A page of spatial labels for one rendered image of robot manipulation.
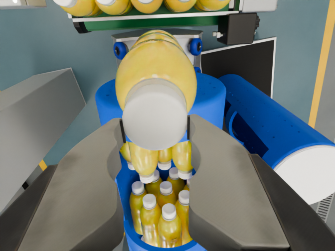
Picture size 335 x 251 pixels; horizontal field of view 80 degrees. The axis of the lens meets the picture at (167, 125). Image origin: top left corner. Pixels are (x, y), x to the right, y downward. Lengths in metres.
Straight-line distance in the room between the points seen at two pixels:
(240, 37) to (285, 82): 1.36
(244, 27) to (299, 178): 0.54
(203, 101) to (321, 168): 0.58
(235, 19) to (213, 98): 0.24
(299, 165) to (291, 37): 1.19
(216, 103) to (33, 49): 1.53
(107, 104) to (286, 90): 1.70
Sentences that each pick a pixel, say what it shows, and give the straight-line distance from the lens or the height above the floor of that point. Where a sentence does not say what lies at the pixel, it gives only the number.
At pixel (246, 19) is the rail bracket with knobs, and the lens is 0.57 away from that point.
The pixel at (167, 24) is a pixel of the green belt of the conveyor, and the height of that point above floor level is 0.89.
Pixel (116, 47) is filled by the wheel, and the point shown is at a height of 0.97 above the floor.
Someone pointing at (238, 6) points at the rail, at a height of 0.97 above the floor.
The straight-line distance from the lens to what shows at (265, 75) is 1.62.
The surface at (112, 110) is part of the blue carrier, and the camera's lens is 0.37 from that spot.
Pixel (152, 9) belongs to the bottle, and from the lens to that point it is 0.47.
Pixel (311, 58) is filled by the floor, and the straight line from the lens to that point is 1.95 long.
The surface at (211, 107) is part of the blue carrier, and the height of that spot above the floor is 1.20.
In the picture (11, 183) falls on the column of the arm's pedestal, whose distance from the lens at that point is 1.02.
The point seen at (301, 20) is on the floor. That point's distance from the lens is 1.83.
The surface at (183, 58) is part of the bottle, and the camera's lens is 0.16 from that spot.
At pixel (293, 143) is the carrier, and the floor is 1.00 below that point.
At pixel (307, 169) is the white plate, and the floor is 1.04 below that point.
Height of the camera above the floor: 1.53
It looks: 61 degrees down
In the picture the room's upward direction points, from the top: 174 degrees clockwise
